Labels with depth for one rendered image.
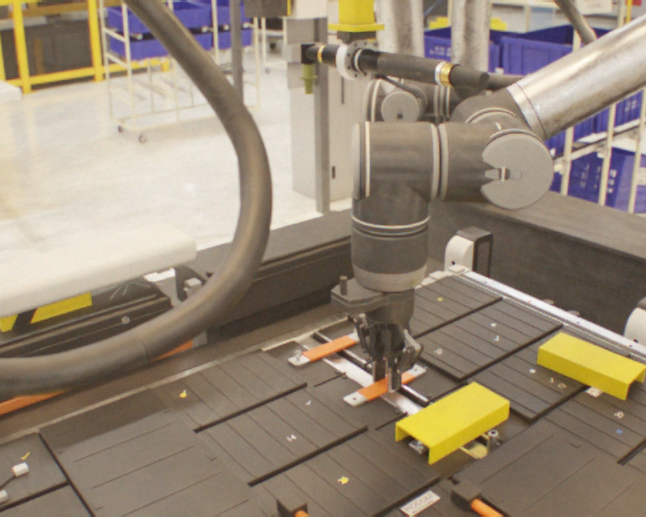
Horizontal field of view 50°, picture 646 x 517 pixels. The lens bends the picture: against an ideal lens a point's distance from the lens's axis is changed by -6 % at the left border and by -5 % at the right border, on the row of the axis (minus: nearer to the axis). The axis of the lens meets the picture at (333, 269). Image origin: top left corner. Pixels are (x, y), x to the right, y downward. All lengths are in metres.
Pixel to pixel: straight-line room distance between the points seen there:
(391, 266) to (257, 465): 0.32
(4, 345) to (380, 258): 0.57
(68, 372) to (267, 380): 0.62
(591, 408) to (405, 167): 0.46
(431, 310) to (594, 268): 0.83
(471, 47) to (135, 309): 1.21
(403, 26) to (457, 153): 1.21
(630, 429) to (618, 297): 1.02
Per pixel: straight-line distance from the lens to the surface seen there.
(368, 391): 1.11
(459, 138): 0.95
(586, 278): 2.10
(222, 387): 1.13
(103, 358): 0.55
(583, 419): 1.09
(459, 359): 1.20
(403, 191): 0.94
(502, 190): 0.96
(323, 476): 0.95
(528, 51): 3.54
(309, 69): 1.60
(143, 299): 1.19
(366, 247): 0.98
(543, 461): 0.99
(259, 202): 0.63
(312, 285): 1.36
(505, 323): 1.31
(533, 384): 1.15
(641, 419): 1.12
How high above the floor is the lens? 1.62
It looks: 24 degrees down
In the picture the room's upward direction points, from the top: 1 degrees counter-clockwise
